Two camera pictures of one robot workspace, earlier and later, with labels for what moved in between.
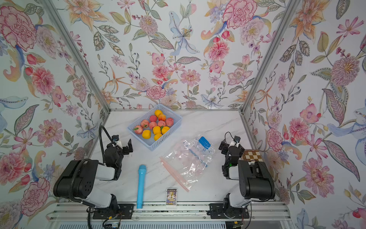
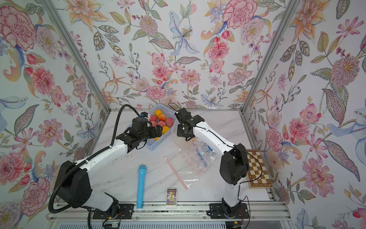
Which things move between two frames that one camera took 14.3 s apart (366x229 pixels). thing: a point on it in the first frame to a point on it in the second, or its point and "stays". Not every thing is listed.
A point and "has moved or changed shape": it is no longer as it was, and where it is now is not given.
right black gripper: x=242 y=151 to x=180 y=133
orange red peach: x=162 y=117 stays
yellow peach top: x=157 y=112 stays
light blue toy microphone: x=141 y=174 stays
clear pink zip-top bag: x=188 y=161 has moved or changed shape
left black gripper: x=130 y=150 to x=154 y=134
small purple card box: x=171 y=196 stays
